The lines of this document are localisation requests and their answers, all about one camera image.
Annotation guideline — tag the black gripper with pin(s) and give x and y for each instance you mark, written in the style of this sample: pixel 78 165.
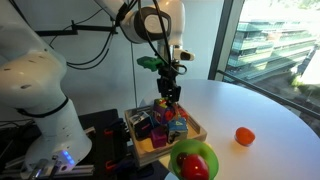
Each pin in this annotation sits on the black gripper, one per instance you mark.
pixel 167 86

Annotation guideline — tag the green purple plush cube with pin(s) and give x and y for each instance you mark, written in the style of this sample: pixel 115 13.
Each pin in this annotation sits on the green purple plush cube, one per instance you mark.
pixel 162 111

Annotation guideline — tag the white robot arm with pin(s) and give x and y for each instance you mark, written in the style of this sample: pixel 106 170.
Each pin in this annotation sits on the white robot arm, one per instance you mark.
pixel 30 80

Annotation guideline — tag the wooden box tray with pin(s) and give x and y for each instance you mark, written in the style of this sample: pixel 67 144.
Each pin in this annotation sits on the wooden box tray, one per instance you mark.
pixel 145 153

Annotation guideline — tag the zebra print plush cube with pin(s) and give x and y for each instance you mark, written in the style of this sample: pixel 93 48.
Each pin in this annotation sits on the zebra print plush cube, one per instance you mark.
pixel 142 124

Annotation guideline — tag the dark brown toy fruit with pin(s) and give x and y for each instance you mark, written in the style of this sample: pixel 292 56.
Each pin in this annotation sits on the dark brown toy fruit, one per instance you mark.
pixel 180 158

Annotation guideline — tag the red toy apple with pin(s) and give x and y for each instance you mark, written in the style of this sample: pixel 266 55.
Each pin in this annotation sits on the red toy apple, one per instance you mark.
pixel 194 167

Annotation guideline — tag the orange toy fruit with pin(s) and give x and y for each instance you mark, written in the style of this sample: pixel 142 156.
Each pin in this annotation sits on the orange toy fruit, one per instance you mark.
pixel 244 136

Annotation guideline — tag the orange rubber block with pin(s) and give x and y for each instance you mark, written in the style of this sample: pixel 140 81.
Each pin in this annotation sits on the orange rubber block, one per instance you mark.
pixel 183 113

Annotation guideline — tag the blue number four cube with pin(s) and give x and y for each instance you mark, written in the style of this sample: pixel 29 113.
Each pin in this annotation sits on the blue number four cube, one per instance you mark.
pixel 177 130

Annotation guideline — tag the magenta rubber block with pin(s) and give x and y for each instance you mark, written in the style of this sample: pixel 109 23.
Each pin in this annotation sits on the magenta rubber block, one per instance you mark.
pixel 158 137

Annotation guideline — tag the green plastic bowl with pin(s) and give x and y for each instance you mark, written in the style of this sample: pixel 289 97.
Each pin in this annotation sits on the green plastic bowl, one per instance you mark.
pixel 191 146

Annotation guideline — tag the black orange clamp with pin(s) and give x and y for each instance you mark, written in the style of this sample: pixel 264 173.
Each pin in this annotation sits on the black orange clamp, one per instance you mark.
pixel 117 137

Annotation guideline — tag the black base table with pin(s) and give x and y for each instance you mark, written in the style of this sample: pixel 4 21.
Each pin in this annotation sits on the black base table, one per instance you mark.
pixel 64 148

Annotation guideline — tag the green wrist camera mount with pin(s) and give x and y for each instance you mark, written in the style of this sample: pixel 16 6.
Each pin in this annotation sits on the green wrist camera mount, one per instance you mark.
pixel 151 63

